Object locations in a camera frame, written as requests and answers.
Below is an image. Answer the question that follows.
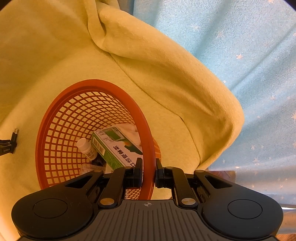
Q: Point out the green white medicine box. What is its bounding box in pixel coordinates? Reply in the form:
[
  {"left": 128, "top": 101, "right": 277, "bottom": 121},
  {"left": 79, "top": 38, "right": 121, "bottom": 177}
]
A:
[{"left": 91, "top": 124, "right": 143, "bottom": 170}]

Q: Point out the orange plastic mesh basket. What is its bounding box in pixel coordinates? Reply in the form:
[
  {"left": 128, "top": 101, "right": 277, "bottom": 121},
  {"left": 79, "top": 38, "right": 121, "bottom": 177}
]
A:
[{"left": 35, "top": 79, "right": 160, "bottom": 200}]

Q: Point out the white crumpled tissue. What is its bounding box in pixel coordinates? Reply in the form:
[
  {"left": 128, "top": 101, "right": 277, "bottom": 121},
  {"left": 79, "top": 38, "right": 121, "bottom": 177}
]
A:
[{"left": 118, "top": 123, "right": 142, "bottom": 147}]

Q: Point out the small white pill bottle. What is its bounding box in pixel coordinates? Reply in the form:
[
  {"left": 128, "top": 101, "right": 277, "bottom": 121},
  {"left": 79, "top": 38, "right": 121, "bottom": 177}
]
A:
[{"left": 76, "top": 138, "right": 97, "bottom": 161}]

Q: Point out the yellow blanket sofa cover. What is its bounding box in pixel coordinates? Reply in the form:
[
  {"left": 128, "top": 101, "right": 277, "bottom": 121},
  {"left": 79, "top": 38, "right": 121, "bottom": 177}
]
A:
[{"left": 1, "top": 1, "right": 244, "bottom": 240}]

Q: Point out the light blue star curtain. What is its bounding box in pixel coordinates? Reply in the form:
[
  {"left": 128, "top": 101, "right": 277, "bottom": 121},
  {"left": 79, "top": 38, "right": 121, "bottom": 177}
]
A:
[{"left": 119, "top": 1, "right": 295, "bottom": 205}]

